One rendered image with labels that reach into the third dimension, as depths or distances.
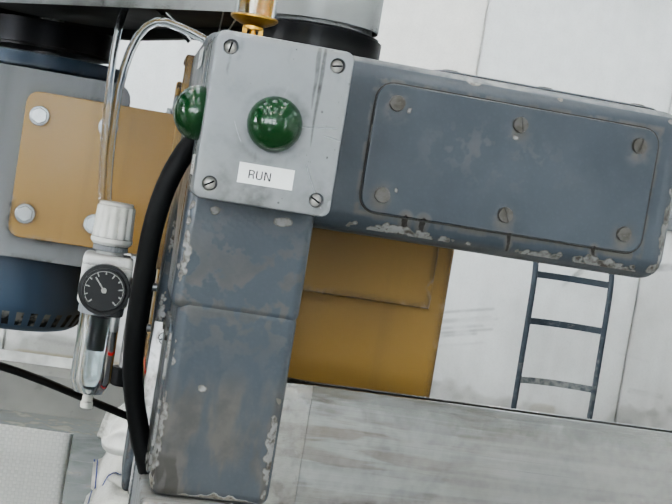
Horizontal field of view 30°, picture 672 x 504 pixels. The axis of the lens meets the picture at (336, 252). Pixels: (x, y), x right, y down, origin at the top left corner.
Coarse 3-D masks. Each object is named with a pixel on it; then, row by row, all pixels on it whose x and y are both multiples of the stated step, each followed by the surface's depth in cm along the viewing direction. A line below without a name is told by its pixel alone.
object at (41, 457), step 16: (0, 432) 90; (16, 432) 90; (32, 432) 91; (48, 432) 91; (0, 448) 90; (16, 448) 90; (32, 448) 91; (48, 448) 91; (64, 448) 91; (0, 464) 90; (16, 464) 91; (32, 464) 91; (48, 464) 91; (64, 464) 92; (0, 480) 90; (16, 480) 91; (32, 480) 91; (48, 480) 91; (64, 480) 92; (0, 496) 90; (16, 496) 91; (32, 496) 91; (48, 496) 91
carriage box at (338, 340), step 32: (448, 256) 104; (320, 320) 103; (352, 320) 103; (384, 320) 104; (416, 320) 104; (320, 352) 103; (352, 352) 103; (384, 352) 104; (416, 352) 104; (352, 384) 104; (384, 384) 104; (416, 384) 105
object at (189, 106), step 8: (192, 88) 68; (200, 88) 68; (184, 96) 67; (192, 96) 67; (200, 96) 67; (176, 104) 68; (184, 104) 67; (192, 104) 67; (200, 104) 67; (176, 112) 68; (184, 112) 67; (192, 112) 67; (200, 112) 67; (176, 120) 68; (184, 120) 67; (192, 120) 67; (200, 120) 67; (184, 128) 68; (192, 128) 67; (200, 128) 67; (184, 136) 68; (192, 136) 68
